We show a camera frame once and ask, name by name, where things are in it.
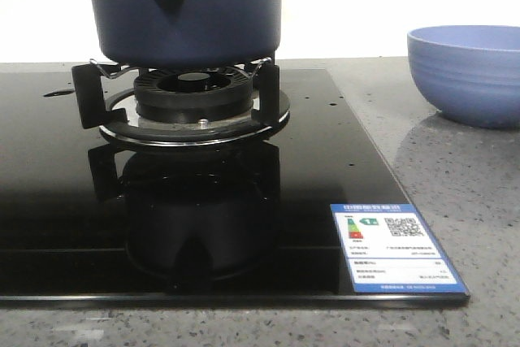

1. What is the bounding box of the light blue ribbed bowl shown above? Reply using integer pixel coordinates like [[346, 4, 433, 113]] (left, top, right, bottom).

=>
[[407, 25, 519, 128]]

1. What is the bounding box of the black pot support grate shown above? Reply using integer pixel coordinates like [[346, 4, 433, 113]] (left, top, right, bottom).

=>
[[71, 58, 290, 148]]

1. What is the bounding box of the dark blue cooking pot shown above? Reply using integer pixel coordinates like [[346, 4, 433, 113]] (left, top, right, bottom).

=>
[[92, 0, 281, 69]]

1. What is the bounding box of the black gas burner head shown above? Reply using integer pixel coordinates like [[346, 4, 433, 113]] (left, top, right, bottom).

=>
[[134, 67, 253, 124]]

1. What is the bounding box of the blue energy efficiency label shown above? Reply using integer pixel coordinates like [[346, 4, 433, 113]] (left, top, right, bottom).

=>
[[331, 204, 468, 294]]

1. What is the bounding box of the black glass gas stove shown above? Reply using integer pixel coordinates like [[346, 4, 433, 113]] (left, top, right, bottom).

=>
[[1, 69, 470, 308]]

